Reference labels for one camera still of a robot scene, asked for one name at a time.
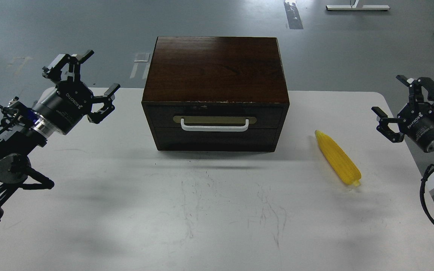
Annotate wooden drawer with white handle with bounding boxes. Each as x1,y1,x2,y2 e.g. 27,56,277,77
151,111,281,132

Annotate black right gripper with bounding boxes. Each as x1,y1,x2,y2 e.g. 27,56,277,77
371,75,434,153

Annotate dark wooden drawer cabinet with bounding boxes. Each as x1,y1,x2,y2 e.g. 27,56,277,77
142,37,290,152

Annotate yellow corn cob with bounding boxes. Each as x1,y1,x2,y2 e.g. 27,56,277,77
315,130,362,187

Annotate white table leg base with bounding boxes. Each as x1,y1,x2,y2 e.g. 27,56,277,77
325,0,391,11

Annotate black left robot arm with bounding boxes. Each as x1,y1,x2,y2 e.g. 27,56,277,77
0,50,120,221

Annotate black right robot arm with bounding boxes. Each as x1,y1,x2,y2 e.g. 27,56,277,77
372,75,434,225

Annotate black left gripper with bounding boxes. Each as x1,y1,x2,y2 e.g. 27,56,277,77
32,50,121,135

